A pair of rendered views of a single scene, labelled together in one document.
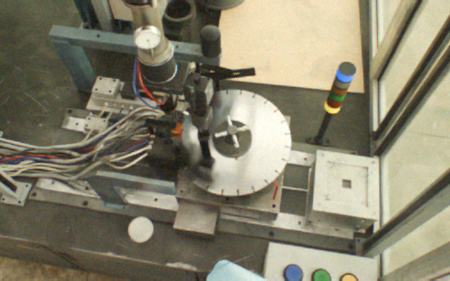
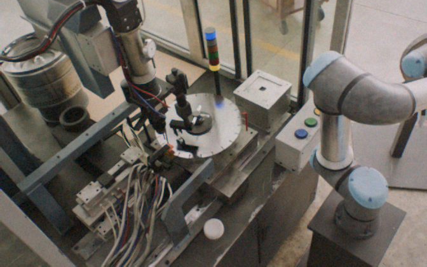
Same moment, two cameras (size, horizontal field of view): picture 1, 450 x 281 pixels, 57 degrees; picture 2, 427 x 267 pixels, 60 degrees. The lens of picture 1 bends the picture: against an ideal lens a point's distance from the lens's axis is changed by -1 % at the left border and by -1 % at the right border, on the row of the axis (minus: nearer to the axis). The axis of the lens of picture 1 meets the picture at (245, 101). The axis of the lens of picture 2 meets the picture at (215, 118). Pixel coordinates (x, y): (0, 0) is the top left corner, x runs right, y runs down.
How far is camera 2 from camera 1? 0.74 m
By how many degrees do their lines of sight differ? 32
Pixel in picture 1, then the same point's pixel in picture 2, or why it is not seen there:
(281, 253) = (285, 135)
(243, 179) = (229, 128)
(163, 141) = (166, 171)
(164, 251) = (239, 219)
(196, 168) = (205, 149)
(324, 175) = (251, 95)
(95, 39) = (60, 159)
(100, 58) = not seen: hidden behind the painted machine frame
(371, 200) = (279, 82)
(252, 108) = not seen: hidden behind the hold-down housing
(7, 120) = not seen: outside the picture
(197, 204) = (222, 176)
